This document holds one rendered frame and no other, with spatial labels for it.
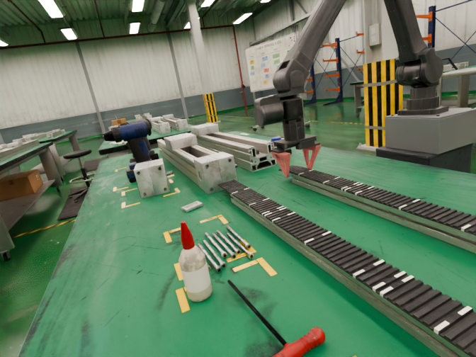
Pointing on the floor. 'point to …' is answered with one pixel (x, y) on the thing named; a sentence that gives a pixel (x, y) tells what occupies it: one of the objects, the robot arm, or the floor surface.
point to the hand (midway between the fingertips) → (297, 170)
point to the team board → (268, 64)
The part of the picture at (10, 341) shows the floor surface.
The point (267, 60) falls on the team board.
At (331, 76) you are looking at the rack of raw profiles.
